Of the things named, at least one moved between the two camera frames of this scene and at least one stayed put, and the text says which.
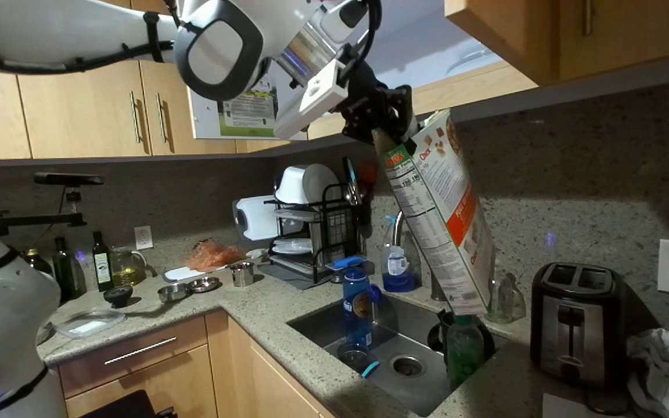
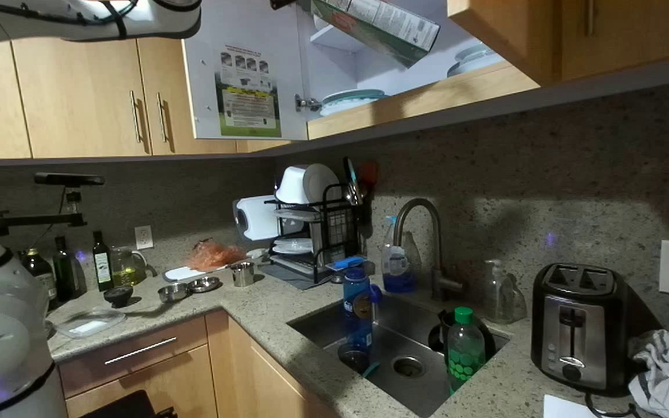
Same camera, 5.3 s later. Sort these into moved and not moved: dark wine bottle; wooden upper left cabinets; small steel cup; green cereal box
Moved: green cereal box
Not moved: dark wine bottle; wooden upper left cabinets; small steel cup
